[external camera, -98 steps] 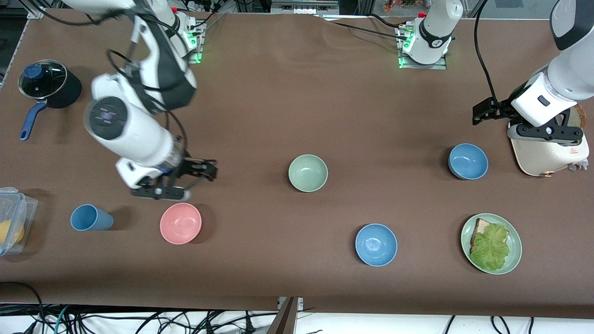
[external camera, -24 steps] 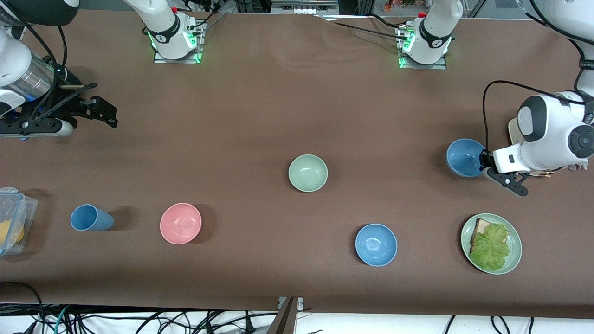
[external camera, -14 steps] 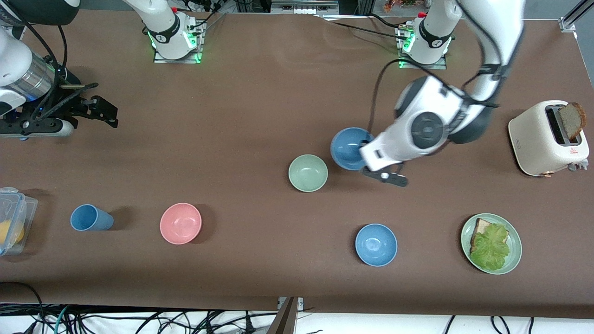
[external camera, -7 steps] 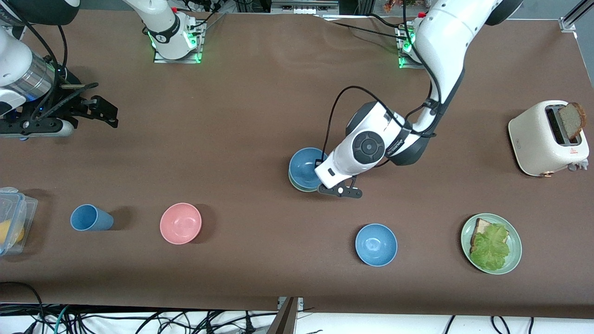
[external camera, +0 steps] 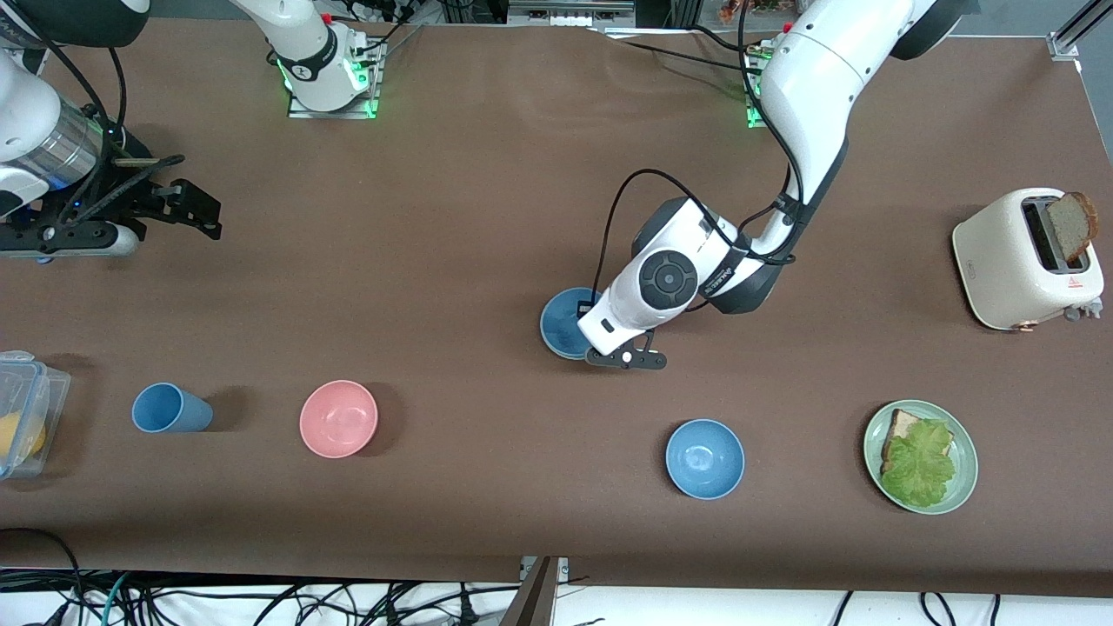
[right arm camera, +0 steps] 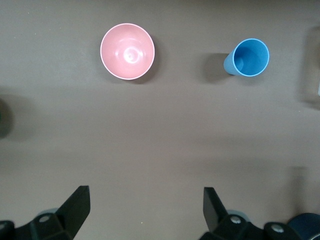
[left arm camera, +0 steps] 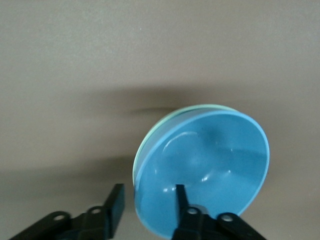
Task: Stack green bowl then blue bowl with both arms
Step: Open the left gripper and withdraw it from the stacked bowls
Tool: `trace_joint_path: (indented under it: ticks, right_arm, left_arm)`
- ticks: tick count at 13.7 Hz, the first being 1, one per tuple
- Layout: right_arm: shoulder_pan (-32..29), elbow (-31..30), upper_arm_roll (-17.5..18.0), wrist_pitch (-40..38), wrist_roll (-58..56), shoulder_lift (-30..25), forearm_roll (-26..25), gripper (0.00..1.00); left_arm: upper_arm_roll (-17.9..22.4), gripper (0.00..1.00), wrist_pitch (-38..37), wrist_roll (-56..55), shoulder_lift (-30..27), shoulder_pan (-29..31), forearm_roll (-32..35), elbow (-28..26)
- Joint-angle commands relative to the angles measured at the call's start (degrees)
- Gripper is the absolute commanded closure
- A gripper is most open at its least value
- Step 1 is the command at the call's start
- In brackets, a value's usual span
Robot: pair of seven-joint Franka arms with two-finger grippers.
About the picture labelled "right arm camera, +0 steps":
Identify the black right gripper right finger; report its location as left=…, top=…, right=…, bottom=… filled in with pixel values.
left=202, top=186, right=266, bottom=240

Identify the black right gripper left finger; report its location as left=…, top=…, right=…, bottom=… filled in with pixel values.
left=29, top=185, right=91, bottom=240

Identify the pink bowl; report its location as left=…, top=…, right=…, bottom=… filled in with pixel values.
left=99, top=22, right=156, bottom=81

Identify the brown table cover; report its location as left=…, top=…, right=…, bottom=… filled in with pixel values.
left=0, top=0, right=320, bottom=240

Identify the blue cup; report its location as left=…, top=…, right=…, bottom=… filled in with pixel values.
left=223, top=37, right=271, bottom=78

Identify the black saucepan blue handle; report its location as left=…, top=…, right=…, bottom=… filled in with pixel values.
left=287, top=212, right=320, bottom=240

